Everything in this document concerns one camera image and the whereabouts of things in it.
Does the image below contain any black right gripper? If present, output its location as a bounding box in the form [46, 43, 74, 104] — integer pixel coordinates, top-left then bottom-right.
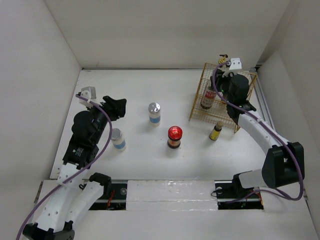
[210, 69, 236, 104]

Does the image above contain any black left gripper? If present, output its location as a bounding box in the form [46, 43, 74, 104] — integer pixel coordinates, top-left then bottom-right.
[86, 96, 125, 144]

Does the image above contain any tall clear dispenser bottle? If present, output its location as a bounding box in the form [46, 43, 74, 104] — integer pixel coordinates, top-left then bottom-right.
[218, 54, 230, 66]

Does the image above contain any dark sauce bottle black cap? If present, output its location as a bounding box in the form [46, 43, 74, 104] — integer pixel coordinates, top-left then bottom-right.
[200, 80, 216, 110]

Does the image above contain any spice jar silver lid blue label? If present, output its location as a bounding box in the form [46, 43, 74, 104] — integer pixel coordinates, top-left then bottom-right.
[111, 128, 127, 152]

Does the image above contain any red lid sauce jar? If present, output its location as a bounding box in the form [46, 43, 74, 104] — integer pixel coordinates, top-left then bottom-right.
[167, 125, 183, 149]

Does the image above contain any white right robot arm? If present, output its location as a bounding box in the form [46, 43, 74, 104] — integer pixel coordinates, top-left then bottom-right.
[210, 68, 305, 198]

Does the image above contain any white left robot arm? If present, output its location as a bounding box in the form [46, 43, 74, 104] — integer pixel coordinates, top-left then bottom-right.
[16, 93, 127, 240]

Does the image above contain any small yellow label bottle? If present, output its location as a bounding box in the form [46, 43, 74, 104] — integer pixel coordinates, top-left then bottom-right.
[209, 121, 224, 141]

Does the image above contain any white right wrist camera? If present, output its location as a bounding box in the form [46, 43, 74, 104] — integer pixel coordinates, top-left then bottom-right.
[222, 57, 242, 77]

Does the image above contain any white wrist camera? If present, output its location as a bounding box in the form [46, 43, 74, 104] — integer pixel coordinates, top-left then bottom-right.
[222, 57, 242, 77]
[77, 86, 97, 108]

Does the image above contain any gold wire basket rack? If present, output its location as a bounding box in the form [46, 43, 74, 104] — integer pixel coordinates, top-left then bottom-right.
[189, 63, 257, 132]

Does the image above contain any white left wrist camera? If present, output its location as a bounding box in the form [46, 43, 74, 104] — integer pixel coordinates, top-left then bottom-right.
[77, 86, 97, 108]

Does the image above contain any black mounting rail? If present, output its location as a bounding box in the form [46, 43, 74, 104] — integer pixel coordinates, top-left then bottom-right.
[90, 180, 264, 211]

